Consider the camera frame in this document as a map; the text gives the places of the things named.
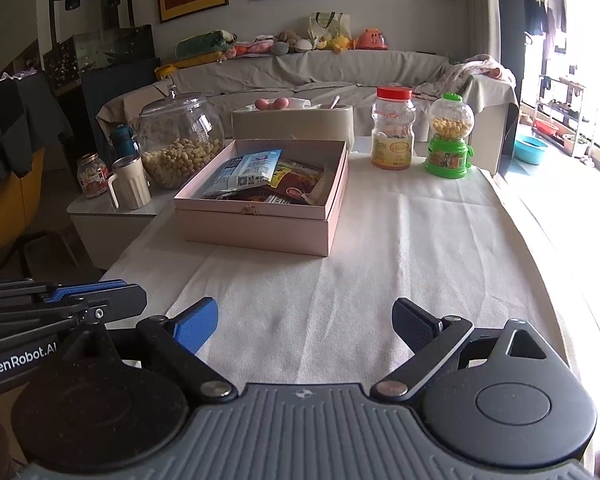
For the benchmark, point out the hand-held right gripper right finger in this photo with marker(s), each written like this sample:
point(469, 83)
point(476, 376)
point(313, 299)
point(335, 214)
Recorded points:
point(415, 327)

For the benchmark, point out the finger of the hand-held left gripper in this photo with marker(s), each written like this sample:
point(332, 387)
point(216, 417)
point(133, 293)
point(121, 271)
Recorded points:
point(120, 310)
point(87, 292)

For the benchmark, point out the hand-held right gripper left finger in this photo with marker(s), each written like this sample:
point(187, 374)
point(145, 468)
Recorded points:
point(196, 327)

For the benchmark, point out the pink gift box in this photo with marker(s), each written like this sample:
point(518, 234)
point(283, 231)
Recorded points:
point(250, 232)

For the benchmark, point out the blue snack packet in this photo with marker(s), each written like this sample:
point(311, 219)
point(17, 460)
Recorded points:
point(250, 167)

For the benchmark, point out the dark red snack packet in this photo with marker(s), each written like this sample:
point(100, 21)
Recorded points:
point(295, 182)

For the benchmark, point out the white side table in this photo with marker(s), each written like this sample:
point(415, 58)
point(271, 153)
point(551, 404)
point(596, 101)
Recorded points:
point(105, 230)

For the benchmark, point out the black stool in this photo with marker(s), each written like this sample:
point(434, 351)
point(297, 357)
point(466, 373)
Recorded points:
point(35, 247)

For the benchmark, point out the white tablecloth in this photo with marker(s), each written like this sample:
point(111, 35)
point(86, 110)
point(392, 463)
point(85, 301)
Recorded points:
point(355, 270)

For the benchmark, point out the small glass jar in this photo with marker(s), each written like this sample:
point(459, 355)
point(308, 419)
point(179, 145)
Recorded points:
point(92, 177)

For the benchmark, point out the beige lidded mug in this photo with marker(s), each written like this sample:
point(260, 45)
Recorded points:
point(132, 185)

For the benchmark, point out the yellow chair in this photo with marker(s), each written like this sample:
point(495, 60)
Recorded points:
point(7, 205)

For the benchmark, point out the blue thermos bottle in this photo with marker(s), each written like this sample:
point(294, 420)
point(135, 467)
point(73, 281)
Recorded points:
point(124, 142)

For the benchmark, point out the glass jar of peanuts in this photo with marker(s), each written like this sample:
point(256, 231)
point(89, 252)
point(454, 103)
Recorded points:
point(180, 145)

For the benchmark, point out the green gumball dispenser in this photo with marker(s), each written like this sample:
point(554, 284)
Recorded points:
point(447, 155)

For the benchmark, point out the dark cloth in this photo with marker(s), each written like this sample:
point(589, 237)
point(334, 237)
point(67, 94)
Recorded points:
point(20, 125)

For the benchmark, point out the plastic jar with red lid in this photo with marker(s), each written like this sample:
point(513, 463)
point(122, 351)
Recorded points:
point(392, 135)

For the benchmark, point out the blue plastic basin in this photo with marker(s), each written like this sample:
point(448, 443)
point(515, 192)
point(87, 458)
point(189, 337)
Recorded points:
point(530, 150)

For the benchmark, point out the beige storage tub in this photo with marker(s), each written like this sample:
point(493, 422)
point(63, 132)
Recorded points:
point(290, 127)

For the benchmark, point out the pink eggs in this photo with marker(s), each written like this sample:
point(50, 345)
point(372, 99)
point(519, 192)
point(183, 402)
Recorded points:
point(271, 104)

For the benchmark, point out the spoon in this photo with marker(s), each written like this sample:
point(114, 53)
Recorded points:
point(335, 102)

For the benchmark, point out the red plastic basin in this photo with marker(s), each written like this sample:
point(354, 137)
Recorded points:
point(546, 127)

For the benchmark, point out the black framed aquarium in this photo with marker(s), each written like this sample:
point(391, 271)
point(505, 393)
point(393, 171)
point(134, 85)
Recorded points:
point(105, 50)

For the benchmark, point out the pink flower pot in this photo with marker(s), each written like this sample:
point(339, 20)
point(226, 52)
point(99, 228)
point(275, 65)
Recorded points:
point(575, 144)

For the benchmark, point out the long yellow orange plush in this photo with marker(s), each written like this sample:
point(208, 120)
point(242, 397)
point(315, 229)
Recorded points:
point(185, 65)

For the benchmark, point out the crumpled blanket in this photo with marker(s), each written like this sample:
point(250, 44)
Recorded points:
point(460, 77)

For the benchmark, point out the metal shoe rack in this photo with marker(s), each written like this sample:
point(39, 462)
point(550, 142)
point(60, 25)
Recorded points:
point(562, 105)

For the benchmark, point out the grey covered sofa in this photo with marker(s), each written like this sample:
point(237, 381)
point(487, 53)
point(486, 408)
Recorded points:
point(330, 70)

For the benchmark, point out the green plush toy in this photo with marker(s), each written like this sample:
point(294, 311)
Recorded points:
point(202, 45)

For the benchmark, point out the pink plush toy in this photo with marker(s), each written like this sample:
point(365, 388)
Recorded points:
point(250, 49)

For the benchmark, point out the orange plush toy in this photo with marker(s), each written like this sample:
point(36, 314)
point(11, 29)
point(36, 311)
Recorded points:
point(371, 40)

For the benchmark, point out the yellow plush toy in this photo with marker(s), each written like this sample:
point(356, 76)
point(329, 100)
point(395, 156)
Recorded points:
point(337, 44)

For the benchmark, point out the grey plush toy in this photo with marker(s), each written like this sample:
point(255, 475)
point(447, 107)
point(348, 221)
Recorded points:
point(290, 44)

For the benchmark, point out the white tote bag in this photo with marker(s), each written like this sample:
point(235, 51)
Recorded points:
point(329, 27)

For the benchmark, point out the hanging clothes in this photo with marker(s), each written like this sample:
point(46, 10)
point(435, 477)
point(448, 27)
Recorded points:
point(545, 10)

